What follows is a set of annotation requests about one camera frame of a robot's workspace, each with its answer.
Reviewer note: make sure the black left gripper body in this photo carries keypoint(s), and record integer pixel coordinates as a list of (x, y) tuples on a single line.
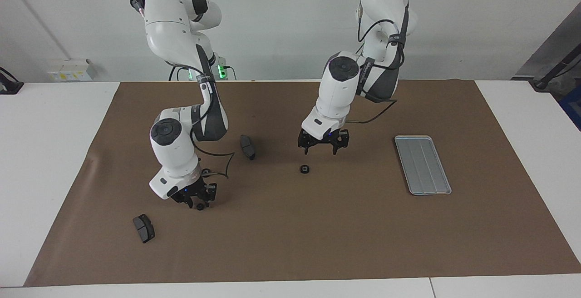
[(323, 139)]

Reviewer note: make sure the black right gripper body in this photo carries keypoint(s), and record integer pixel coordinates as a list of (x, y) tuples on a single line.
[(199, 191)]

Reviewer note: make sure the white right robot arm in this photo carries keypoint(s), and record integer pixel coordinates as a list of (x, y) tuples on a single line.
[(174, 152)]

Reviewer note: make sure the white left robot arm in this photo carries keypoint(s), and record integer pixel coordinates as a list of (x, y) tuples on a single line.
[(338, 89)]

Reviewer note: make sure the silver metal tray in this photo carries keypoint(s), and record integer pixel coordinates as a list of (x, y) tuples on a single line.
[(422, 166)]

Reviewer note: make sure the dark grey brake pad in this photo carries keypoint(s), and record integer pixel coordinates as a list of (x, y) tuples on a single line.
[(247, 147), (144, 229)]

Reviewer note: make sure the brown table mat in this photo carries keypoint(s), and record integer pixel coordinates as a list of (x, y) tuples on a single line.
[(363, 243)]

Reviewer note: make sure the black stand pole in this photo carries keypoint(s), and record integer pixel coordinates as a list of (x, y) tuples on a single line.
[(544, 80)]

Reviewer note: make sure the blue crate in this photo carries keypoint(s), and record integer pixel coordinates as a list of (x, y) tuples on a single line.
[(573, 107)]

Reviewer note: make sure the white wall socket box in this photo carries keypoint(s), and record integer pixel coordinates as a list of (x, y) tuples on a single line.
[(70, 72)]

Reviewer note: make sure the black clamp mount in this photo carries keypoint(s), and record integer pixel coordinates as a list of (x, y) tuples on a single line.
[(9, 86)]

